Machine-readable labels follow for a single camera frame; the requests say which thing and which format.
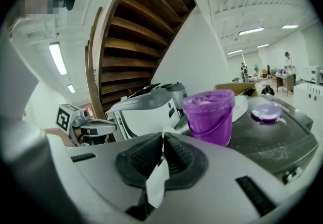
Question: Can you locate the dark wooden staircase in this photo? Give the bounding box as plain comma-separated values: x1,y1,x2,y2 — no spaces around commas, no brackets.
84,0,197,120

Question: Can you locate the purple plastic bucket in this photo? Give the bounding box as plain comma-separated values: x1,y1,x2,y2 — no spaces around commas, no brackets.
183,89,236,147

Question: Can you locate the white plastic spoon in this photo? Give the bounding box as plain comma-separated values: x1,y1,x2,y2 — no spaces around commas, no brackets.
145,125,178,209

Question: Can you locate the black bag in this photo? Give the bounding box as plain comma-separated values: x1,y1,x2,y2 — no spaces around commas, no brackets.
261,85,276,96

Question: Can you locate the grey rounded appliance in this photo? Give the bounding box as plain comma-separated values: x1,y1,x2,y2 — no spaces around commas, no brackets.
166,82,189,117

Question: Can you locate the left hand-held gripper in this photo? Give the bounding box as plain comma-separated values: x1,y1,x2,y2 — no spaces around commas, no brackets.
55,103,118,147

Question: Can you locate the standing fan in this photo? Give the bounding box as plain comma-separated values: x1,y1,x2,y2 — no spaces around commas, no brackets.
253,63,261,82

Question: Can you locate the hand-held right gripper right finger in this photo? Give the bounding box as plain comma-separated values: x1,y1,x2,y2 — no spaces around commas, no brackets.
163,132,291,224

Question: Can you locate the brown wooden desk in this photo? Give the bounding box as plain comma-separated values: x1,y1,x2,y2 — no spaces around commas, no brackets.
275,73,296,96

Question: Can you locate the person's left forearm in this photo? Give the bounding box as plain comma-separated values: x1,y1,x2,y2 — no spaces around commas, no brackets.
44,127,76,147

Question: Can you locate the purple round lid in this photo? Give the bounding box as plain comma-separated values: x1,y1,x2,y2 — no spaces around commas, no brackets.
250,104,282,125

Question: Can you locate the person's white shirt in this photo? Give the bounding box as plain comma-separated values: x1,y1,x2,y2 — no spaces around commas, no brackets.
0,16,42,123

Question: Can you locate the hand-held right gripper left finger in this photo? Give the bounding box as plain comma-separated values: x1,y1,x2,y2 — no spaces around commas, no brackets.
63,132,164,224

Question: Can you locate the white and grey washing machine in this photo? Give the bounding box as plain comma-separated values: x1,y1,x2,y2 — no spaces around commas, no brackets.
104,86,186,142

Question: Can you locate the white box appliance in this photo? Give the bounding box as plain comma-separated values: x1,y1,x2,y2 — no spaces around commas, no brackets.
292,81,323,116

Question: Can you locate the black washing machine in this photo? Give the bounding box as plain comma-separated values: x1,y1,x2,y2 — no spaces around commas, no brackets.
174,94,319,183

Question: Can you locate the brown cardboard box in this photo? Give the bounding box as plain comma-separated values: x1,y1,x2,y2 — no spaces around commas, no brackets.
214,82,258,97

